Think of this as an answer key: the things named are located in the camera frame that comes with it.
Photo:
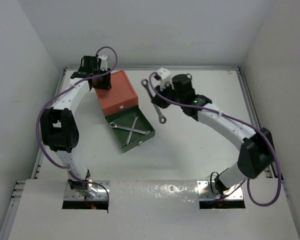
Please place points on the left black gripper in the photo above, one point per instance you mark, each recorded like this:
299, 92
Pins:
105, 84

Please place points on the metal base plate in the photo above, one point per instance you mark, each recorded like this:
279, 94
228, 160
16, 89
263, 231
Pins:
207, 192
78, 191

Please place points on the white front cover board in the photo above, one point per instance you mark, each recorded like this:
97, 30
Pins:
145, 210

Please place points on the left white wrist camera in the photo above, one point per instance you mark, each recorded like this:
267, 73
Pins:
102, 62

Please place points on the aluminium table frame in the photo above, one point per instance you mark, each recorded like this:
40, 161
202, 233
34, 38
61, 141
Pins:
181, 150

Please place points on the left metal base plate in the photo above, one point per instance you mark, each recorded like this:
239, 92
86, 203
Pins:
78, 191

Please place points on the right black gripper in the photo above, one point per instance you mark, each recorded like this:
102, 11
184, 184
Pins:
162, 102

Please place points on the silver ratchet wrench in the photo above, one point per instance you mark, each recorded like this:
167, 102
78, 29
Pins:
162, 119

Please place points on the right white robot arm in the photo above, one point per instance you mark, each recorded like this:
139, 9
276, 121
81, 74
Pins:
255, 146

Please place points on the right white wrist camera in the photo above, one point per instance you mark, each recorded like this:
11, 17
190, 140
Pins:
165, 77

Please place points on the orange drawer cabinet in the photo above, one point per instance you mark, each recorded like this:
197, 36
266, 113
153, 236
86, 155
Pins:
120, 97

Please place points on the silver open-end wrench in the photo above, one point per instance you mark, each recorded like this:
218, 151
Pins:
115, 126

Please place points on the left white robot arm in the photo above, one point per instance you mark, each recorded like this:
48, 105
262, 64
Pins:
56, 126

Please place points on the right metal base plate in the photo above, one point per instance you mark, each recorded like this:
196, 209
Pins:
207, 192

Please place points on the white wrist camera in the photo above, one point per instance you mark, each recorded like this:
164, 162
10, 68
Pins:
165, 77
102, 62

